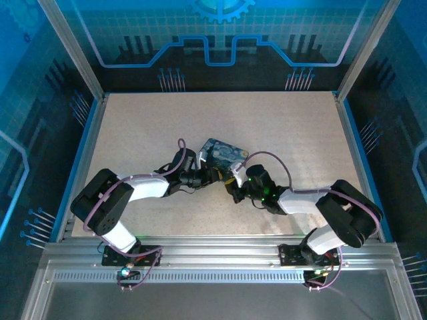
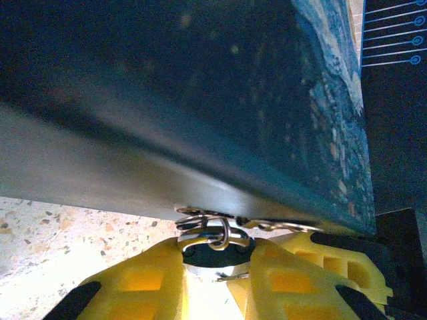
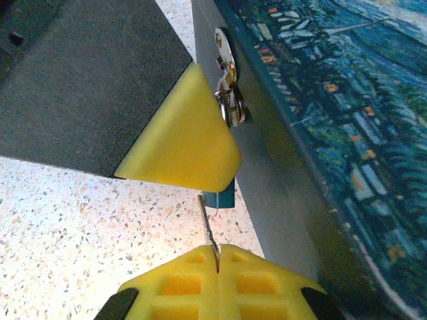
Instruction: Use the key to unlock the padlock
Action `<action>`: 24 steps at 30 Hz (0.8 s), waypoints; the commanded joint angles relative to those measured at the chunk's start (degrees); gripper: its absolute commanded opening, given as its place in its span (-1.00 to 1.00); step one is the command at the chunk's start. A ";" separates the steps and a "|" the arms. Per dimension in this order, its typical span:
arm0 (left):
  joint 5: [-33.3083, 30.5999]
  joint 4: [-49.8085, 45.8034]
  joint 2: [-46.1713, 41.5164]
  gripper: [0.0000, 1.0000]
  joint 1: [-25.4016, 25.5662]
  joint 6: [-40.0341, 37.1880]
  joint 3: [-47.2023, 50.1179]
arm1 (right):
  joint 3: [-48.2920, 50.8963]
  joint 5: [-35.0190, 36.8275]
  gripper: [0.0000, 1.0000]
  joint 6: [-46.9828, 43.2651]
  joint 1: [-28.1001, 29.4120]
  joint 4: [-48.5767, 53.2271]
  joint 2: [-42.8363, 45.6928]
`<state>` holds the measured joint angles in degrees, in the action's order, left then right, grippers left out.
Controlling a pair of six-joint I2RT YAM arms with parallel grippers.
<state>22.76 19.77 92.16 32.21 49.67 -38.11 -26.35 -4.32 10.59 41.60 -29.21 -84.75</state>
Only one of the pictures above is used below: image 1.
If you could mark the starry night painted tin box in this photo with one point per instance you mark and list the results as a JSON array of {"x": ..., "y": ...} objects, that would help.
[{"x": 221, "y": 155}]

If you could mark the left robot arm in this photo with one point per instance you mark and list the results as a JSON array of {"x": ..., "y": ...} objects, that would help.
[{"x": 146, "y": 185}]

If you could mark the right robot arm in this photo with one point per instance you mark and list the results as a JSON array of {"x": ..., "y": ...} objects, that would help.
[{"x": 300, "y": 200}]

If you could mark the grey metal panel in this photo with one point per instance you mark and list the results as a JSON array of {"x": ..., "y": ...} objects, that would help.
[{"x": 217, "y": 300}]

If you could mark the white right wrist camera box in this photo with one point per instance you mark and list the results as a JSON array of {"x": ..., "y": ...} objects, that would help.
[{"x": 238, "y": 174}]

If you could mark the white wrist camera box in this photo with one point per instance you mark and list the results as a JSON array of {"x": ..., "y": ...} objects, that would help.
[
  {"x": 238, "y": 174},
  {"x": 202, "y": 157}
]

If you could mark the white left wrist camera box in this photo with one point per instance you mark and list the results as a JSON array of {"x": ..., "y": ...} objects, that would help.
[{"x": 202, "y": 157}]

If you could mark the wide aluminium frame rail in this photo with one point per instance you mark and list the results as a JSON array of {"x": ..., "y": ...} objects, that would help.
[{"x": 217, "y": 250}]

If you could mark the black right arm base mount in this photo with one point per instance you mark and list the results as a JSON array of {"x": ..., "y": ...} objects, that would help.
[{"x": 290, "y": 255}]

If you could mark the aluminium table side rail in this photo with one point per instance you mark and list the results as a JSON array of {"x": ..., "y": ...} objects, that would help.
[
  {"x": 94, "y": 133},
  {"x": 348, "y": 133}
]

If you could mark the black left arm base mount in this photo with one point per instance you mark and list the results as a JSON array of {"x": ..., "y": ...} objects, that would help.
[{"x": 111, "y": 257}]

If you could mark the aluminium frame post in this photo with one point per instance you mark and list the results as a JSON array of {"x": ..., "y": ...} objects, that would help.
[
  {"x": 363, "y": 53},
  {"x": 71, "y": 50}
]

